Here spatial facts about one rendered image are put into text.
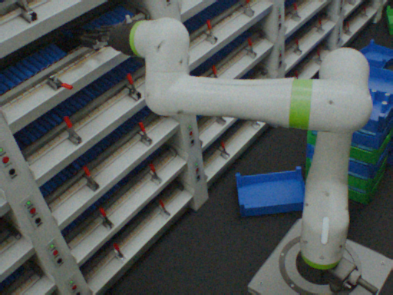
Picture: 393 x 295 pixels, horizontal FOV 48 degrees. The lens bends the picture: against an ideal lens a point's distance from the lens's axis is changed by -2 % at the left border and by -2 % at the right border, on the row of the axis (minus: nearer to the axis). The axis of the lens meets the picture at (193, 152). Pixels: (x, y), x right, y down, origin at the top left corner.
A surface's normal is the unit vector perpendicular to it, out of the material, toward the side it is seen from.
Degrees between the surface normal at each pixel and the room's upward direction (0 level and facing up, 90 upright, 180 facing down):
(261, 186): 0
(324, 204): 3
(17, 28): 21
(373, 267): 2
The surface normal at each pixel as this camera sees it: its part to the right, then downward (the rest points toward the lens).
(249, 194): -0.13, -0.76
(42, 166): 0.15, -0.59
